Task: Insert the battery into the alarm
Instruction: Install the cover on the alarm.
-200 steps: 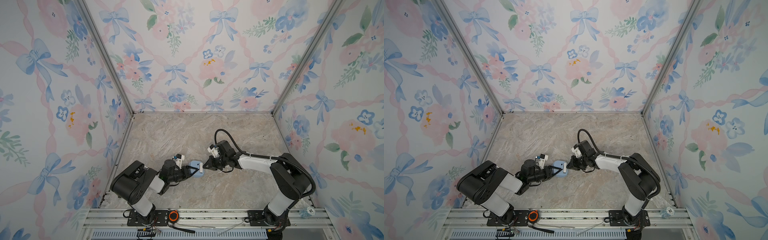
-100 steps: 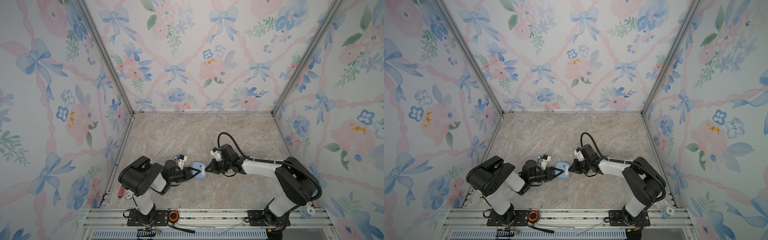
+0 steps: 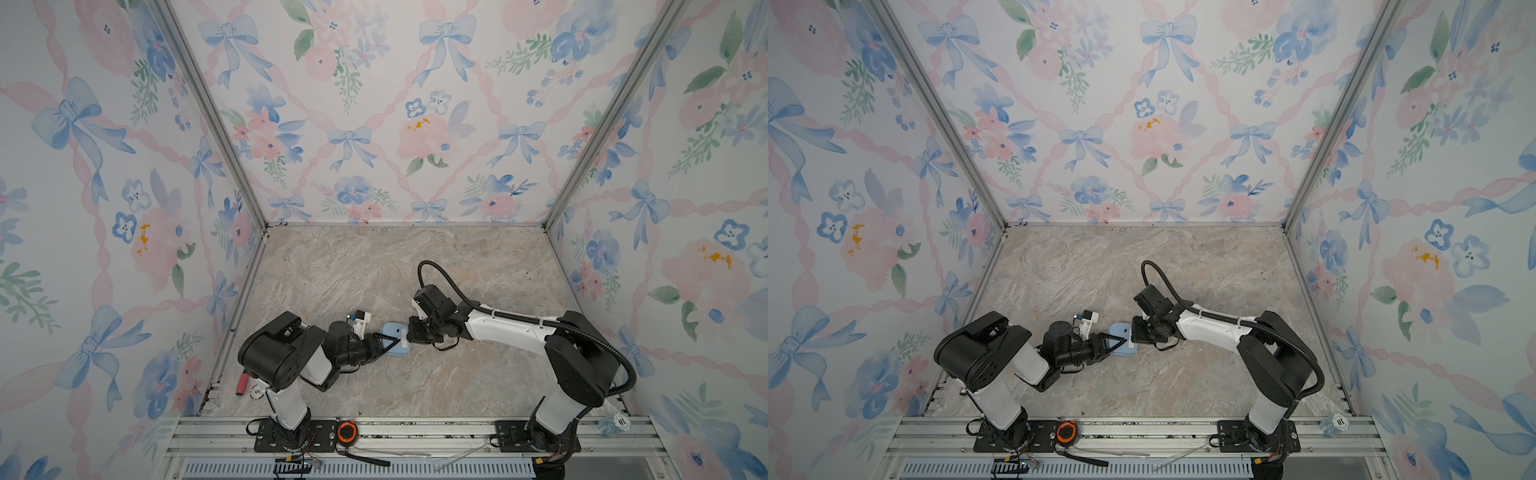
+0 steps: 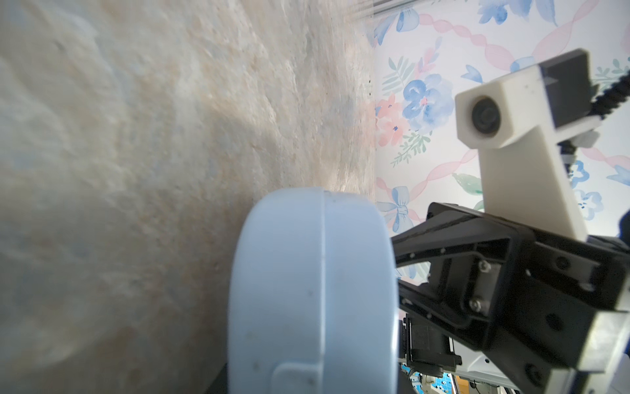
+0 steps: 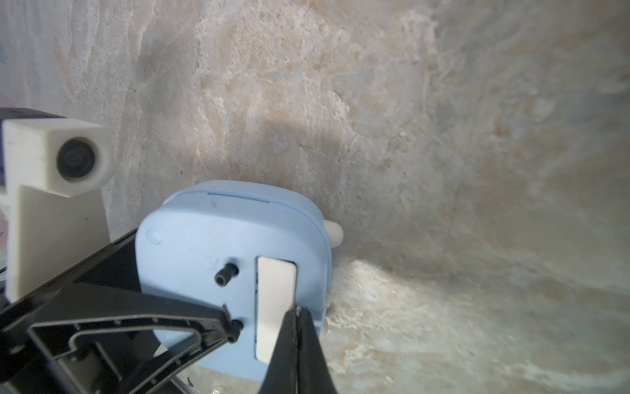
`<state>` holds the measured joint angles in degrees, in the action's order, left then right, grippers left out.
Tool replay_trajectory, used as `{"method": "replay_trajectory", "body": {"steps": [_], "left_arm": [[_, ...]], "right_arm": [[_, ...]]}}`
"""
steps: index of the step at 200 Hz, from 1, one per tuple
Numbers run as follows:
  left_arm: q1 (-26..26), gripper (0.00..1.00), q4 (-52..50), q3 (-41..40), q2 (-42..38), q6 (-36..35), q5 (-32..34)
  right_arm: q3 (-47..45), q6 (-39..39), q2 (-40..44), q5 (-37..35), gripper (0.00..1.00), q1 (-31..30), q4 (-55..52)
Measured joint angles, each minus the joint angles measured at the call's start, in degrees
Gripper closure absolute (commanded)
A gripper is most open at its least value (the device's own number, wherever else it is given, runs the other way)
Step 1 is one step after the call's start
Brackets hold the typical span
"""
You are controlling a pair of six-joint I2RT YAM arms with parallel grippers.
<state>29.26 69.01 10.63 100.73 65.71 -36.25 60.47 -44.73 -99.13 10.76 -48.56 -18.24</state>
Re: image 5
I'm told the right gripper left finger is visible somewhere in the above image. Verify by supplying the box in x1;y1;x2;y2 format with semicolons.
259;307;299;394

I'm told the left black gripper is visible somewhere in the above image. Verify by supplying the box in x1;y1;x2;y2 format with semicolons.
1;231;243;393

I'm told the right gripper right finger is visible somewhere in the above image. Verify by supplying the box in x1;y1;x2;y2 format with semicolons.
296;308;337;394

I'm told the white battery cover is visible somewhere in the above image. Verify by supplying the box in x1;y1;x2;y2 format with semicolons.
255;257;297;364

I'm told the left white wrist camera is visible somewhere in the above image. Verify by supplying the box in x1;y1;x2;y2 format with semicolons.
1;108;116;302

